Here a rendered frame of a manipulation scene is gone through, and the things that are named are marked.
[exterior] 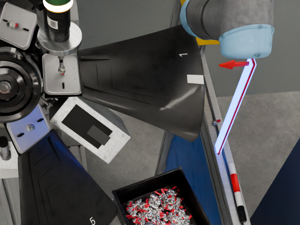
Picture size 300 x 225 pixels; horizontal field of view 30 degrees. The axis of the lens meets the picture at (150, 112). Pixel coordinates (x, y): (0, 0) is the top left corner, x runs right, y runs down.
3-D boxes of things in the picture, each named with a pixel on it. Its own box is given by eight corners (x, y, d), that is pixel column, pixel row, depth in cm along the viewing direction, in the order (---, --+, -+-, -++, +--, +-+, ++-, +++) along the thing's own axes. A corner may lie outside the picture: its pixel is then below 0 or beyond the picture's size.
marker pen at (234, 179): (228, 162, 127) (241, 220, 119) (235, 162, 127) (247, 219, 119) (227, 165, 128) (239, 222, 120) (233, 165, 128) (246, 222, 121)
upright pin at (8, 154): (0, 152, 114) (-4, 135, 108) (11, 151, 114) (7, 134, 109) (1, 161, 112) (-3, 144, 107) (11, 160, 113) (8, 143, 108)
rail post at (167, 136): (152, 184, 220) (181, 56, 156) (162, 183, 221) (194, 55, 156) (153, 193, 218) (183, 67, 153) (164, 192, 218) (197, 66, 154)
